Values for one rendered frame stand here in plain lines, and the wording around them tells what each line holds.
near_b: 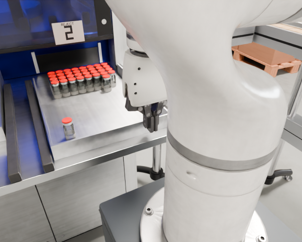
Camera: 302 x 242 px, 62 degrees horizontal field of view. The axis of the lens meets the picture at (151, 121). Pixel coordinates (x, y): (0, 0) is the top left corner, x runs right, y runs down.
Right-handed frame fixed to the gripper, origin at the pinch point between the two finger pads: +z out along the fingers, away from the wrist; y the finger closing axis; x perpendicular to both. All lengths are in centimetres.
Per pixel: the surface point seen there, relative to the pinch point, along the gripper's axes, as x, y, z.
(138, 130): -1.8, 2.2, 3.0
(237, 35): -50, -71, 3
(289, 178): -22, -110, 91
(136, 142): 0.2, 3.6, 4.4
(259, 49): -163, -225, 66
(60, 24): -39.1, 8.7, -11.9
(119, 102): -17.4, 0.6, 4.2
